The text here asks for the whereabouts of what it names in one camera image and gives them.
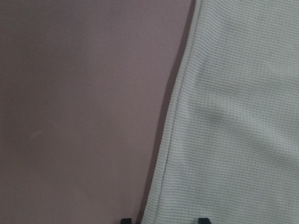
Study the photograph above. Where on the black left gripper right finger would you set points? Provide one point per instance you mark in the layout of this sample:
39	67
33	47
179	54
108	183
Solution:
203	220

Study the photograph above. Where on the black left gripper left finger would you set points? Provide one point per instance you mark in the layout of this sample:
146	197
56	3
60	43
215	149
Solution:
126	221

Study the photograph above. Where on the olive green long-sleeve shirt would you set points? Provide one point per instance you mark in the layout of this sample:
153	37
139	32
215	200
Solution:
230	145

